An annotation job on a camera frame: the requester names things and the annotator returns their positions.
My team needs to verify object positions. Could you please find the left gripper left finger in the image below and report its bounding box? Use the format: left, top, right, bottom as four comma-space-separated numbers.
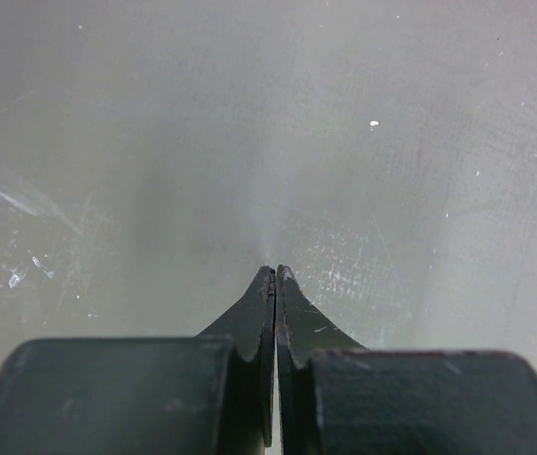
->
197, 265, 276, 448

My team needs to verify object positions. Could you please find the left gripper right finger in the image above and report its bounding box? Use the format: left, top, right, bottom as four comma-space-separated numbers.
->
275, 264, 364, 454

